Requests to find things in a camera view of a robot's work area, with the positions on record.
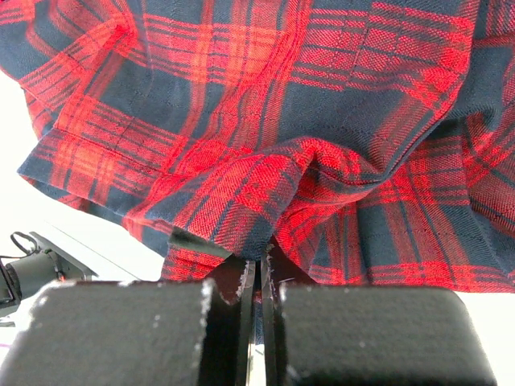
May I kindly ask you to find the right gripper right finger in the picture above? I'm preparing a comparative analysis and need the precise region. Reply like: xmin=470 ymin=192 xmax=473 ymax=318
xmin=261 ymin=248 xmax=496 ymax=385

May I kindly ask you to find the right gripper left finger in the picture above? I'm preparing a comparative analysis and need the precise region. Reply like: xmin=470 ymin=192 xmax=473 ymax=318
xmin=1 ymin=261 xmax=255 ymax=385

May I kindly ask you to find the red plaid skirt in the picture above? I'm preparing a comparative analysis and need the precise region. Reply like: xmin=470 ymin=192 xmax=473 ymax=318
xmin=1 ymin=1 xmax=514 ymax=293

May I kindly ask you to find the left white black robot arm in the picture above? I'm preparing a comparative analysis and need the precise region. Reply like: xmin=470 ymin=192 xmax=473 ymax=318
xmin=1 ymin=232 xmax=98 ymax=317

